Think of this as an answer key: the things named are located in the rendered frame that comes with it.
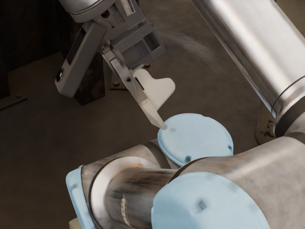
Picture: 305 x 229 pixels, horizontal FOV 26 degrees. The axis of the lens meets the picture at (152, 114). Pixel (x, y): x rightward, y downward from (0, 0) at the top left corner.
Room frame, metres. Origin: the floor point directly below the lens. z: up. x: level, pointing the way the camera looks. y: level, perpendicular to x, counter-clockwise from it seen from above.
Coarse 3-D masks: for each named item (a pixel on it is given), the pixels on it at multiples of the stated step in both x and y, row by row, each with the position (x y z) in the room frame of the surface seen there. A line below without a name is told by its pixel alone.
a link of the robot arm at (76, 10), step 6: (60, 0) 0.74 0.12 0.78; (66, 0) 0.74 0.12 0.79; (72, 0) 0.73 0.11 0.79; (78, 0) 0.73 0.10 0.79; (84, 0) 0.73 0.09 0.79; (90, 0) 0.73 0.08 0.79; (96, 0) 0.73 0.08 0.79; (102, 0) 0.74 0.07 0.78; (66, 6) 0.74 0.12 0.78; (72, 6) 0.73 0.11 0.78; (78, 6) 0.73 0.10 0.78; (84, 6) 0.73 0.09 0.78; (90, 6) 0.73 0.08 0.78; (72, 12) 0.73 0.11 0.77; (78, 12) 0.74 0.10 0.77
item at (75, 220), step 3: (75, 219) 0.73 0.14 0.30; (78, 219) 0.73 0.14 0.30; (69, 222) 0.73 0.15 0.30; (72, 222) 0.72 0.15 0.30; (75, 222) 0.72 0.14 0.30; (78, 222) 0.72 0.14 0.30; (69, 225) 0.72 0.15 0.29; (72, 225) 0.72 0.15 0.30; (75, 225) 0.72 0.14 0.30; (78, 225) 0.72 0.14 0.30; (72, 228) 0.71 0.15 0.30; (75, 228) 0.71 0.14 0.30; (78, 228) 0.71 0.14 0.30; (81, 228) 0.71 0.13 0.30
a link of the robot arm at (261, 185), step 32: (128, 160) 0.61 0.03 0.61; (192, 160) 0.44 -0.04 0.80; (224, 160) 0.39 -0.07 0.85; (256, 160) 0.38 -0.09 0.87; (288, 160) 0.38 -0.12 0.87; (96, 192) 0.57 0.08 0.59; (128, 192) 0.50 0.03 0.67; (160, 192) 0.37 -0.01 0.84; (192, 192) 0.35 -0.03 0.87; (224, 192) 0.34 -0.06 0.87; (256, 192) 0.34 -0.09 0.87; (288, 192) 0.35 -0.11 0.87; (96, 224) 0.55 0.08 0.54; (128, 224) 0.49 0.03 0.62; (160, 224) 0.36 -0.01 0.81; (192, 224) 0.32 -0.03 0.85; (224, 224) 0.32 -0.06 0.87; (256, 224) 0.32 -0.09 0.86; (288, 224) 0.32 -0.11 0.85
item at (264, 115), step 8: (280, 0) 1.20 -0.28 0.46; (288, 0) 1.18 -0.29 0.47; (296, 0) 1.17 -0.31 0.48; (304, 0) 1.16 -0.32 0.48; (280, 8) 1.20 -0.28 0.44; (288, 8) 1.18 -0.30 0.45; (296, 8) 1.17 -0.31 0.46; (304, 8) 1.16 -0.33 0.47; (288, 16) 1.18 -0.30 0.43; (296, 16) 1.17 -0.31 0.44; (304, 16) 1.16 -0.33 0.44; (296, 24) 1.17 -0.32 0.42; (304, 24) 1.16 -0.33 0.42; (304, 32) 1.16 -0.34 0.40; (264, 104) 1.20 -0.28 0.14; (264, 112) 1.19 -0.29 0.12; (264, 120) 1.19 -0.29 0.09; (272, 120) 1.17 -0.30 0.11; (256, 128) 1.22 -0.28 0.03; (264, 128) 1.19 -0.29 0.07; (272, 128) 1.17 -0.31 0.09; (256, 136) 1.21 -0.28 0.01; (264, 136) 1.18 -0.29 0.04; (272, 136) 1.17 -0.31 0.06
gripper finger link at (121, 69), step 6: (114, 60) 0.71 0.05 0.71; (114, 66) 0.70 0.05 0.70; (120, 66) 0.70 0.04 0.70; (126, 66) 0.70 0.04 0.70; (120, 72) 0.69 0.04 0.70; (126, 72) 0.69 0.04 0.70; (126, 78) 0.69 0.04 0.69; (132, 78) 0.69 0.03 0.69; (126, 84) 0.68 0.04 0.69; (132, 84) 0.68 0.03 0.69; (132, 90) 0.68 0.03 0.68; (138, 90) 0.68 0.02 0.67; (138, 96) 0.67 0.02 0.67; (144, 96) 0.68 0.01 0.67; (138, 102) 0.67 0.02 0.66
